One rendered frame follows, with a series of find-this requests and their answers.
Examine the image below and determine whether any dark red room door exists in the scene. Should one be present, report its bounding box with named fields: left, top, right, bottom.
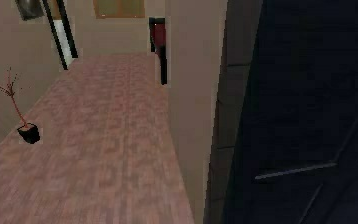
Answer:
left=148, top=17, right=169, bottom=86

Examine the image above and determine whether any black room door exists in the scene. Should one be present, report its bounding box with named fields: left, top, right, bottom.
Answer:
left=222, top=0, right=358, bottom=224

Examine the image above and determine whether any red twig plant black pot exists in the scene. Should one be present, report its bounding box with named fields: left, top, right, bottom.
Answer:
left=0, top=66, right=41, bottom=145

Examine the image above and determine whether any brown framed wall picture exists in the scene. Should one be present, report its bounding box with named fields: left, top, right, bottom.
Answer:
left=92, top=0, right=146, bottom=19

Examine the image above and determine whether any grey bar door handle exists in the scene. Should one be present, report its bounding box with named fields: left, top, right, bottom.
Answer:
left=254, top=161, right=338, bottom=181

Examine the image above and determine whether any grey framed wall picture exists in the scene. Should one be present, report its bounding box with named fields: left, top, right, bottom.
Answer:
left=14, top=0, right=45, bottom=22

